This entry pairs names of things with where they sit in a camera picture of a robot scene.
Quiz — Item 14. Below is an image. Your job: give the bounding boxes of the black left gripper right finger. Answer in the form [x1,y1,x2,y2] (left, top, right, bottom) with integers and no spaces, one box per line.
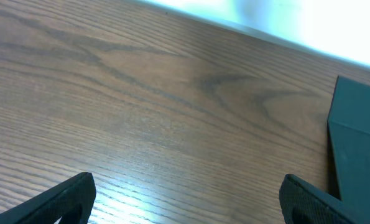
[279,174,359,224]

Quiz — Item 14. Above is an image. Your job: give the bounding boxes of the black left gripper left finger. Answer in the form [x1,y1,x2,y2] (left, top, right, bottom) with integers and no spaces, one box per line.
[0,172,96,224]

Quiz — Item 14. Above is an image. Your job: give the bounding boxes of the dark green open box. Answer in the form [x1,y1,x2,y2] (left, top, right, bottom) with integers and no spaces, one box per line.
[327,77,370,223]

